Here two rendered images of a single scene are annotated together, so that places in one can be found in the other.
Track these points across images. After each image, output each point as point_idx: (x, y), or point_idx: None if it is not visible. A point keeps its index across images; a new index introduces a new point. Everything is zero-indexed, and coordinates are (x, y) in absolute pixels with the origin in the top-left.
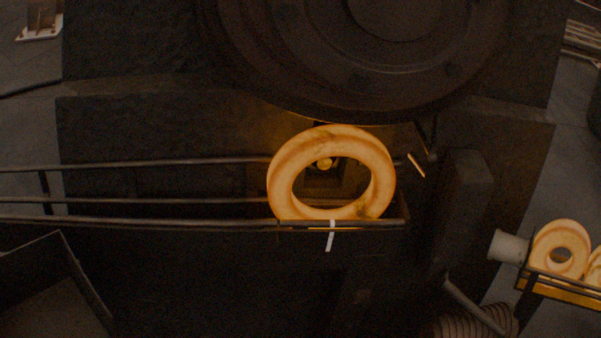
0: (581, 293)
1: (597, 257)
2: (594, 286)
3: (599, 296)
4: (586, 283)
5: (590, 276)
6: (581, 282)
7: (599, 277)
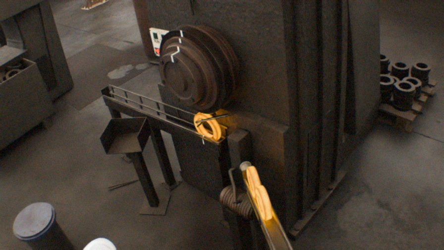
0: (252, 203)
1: (255, 189)
2: (254, 203)
3: (256, 210)
4: (253, 199)
5: (256, 198)
6: (252, 197)
7: (258, 201)
